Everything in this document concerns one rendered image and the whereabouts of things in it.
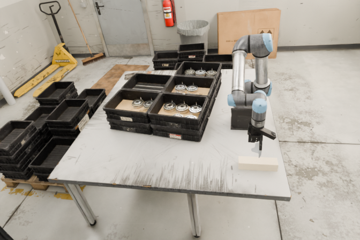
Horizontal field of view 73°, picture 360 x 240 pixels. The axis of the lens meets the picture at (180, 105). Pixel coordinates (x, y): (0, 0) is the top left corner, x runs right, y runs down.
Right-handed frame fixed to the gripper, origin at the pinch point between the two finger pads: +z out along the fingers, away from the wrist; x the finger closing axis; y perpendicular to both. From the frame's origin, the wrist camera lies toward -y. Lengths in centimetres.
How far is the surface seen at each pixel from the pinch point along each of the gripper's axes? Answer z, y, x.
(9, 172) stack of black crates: 60, 229, -14
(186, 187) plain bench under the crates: 16, 44, 20
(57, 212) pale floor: 86, 174, 7
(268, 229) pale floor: 86, -14, 3
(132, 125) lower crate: 8, 94, -29
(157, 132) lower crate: 11, 73, -25
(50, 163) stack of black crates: 59, 192, -27
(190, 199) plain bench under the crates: 34, 43, 16
